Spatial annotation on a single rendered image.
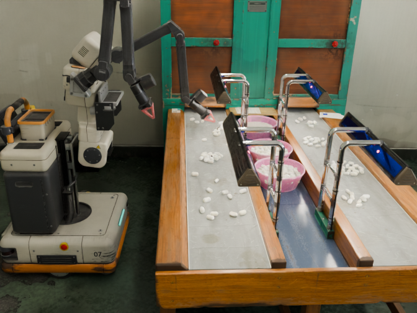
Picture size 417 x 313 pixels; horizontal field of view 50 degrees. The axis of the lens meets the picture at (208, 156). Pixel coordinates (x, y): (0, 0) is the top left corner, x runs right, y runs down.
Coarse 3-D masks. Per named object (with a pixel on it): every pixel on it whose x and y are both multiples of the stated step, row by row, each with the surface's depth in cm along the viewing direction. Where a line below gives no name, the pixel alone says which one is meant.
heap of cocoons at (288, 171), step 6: (258, 168) 239; (264, 168) 238; (288, 168) 238; (294, 168) 238; (264, 174) 232; (288, 174) 234; (294, 174) 236; (300, 174) 235; (264, 180) 227; (282, 186) 226
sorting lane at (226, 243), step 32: (192, 128) 293; (192, 160) 246; (224, 160) 247; (192, 192) 212; (192, 224) 186; (224, 224) 187; (256, 224) 187; (192, 256) 166; (224, 256) 167; (256, 256) 167
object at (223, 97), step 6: (216, 66) 294; (216, 72) 283; (210, 78) 291; (216, 78) 274; (222, 78) 282; (216, 84) 264; (222, 84) 252; (216, 90) 257; (222, 90) 243; (216, 96) 249; (222, 96) 241; (228, 96) 241; (222, 102) 242; (228, 102) 242
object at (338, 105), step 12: (168, 108) 323; (180, 108) 323; (216, 108) 334; (228, 108) 325; (276, 108) 328; (288, 108) 337; (300, 108) 338; (312, 108) 339; (324, 108) 330; (336, 108) 330
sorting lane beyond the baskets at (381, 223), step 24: (288, 120) 311; (312, 120) 312; (336, 144) 272; (360, 192) 216; (384, 192) 216; (360, 216) 195; (384, 216) 196; (408, 216) 196; (384, 240) 178; (408, 240) 179; (384, 264) 164; (408, 264) 165
